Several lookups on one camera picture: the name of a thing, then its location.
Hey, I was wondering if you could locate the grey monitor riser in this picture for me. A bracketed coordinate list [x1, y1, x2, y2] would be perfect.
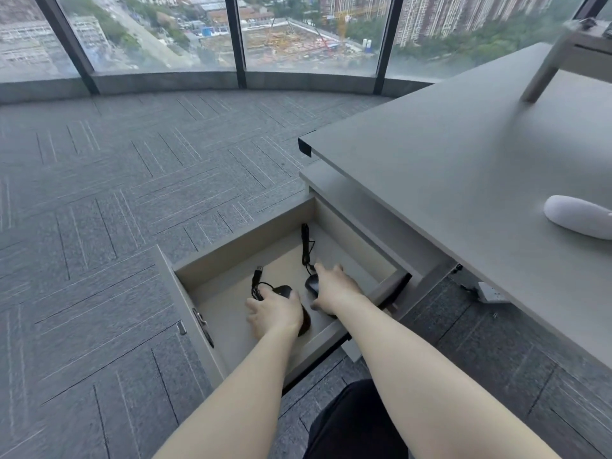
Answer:
[520, 19, 612, 103]

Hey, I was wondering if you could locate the black wired computer mouse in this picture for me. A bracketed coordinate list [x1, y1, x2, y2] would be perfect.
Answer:
[251, 265, 312, 338]
[300, 223, 322, 300]

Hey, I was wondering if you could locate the grey open drawer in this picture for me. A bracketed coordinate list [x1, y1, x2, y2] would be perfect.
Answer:
[155, 196, 412, 392]

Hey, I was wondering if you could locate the white power strip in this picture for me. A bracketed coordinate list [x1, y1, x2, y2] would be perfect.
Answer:
[476, 282, 510, 304]

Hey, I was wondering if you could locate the silver drawer lock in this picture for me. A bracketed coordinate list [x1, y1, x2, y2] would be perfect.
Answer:
[177, 308, 215, 348]

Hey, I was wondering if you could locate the grey drawer cabinet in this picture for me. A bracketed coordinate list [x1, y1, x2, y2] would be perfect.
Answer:
[299, 160, 460, 364]

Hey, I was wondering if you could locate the person's black trouser leg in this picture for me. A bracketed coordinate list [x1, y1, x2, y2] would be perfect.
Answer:
[303, 379, 410, 459]

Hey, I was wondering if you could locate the person's right forearm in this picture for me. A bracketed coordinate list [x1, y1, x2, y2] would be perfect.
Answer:
[334, 296, 562, 459]

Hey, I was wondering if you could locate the black window frame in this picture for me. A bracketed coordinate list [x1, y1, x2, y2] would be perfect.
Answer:
[31, 0, 612, 96]

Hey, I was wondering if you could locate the person's left forearm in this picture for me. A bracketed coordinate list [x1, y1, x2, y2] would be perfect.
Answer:
[153, 325, 301, 459]

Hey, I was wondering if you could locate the person's left hand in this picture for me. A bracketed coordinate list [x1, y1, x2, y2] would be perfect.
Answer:
[245, 292, 306, 341]

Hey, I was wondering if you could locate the white wrist rest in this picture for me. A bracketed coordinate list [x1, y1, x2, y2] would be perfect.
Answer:
[543, 195, 612, 241]

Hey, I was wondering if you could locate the grey window sill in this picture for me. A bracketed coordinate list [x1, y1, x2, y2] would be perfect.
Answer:
[0, 70, 435, 106]

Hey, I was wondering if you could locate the person's right hand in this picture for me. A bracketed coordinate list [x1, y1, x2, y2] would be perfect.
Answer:
[311, 264, 365, 317]

